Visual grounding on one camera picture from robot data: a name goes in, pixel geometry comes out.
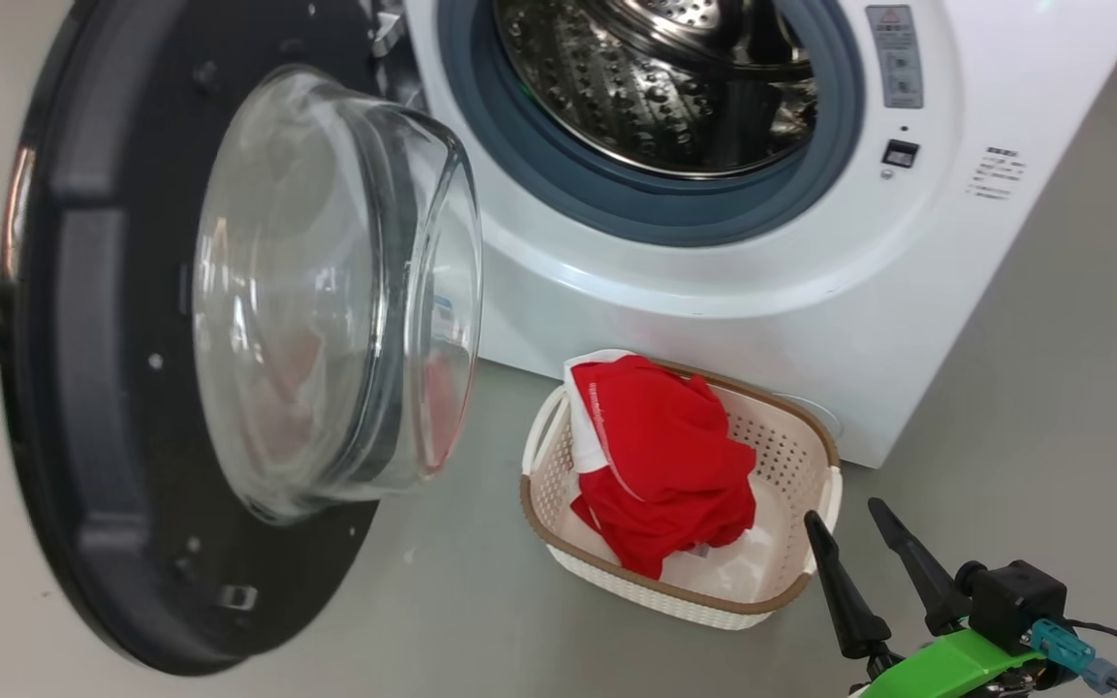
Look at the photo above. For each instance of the round white drain filter cover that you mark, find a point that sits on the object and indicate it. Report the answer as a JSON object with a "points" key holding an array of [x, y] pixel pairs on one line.
{"points": [[822, 417]]}

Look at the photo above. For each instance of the red garment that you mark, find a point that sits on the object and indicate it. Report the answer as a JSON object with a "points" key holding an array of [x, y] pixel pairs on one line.
{"points": [[665, 456]]}

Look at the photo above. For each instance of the grey warning label sticker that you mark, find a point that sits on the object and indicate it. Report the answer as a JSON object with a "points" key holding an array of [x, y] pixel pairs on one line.
{"points": [[895, 58]]}

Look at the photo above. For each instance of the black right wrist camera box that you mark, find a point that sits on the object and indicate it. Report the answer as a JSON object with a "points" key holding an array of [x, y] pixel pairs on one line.
{"points": [[1019, 601]]}

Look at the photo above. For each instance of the cream perforated plastic laundry basket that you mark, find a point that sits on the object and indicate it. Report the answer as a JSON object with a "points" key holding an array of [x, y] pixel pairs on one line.
{"points": [[791, 456]]}

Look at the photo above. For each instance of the white front-load washing machine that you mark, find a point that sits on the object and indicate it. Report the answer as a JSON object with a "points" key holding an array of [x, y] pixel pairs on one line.
{"points": [[714, 281]]}

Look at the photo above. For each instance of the steel washing machine drum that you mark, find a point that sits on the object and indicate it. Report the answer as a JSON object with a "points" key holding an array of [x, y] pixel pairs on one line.
{"points": [[617, 87]]}

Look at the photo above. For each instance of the grey printed text notice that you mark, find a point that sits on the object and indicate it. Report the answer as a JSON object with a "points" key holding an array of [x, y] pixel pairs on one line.
{"points": [[995, 173]]}

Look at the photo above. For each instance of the black washer door with glass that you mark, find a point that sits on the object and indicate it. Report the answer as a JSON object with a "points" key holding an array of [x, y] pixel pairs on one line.
{"points": [[103, 388]]}

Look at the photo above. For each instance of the blue-grey rubber door gasket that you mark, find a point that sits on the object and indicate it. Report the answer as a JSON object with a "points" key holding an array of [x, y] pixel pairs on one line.
{"points": [[558, 174]]}

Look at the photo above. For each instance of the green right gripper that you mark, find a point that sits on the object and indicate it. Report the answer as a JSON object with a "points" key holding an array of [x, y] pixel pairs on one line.
{"points": [[956, 669]]}

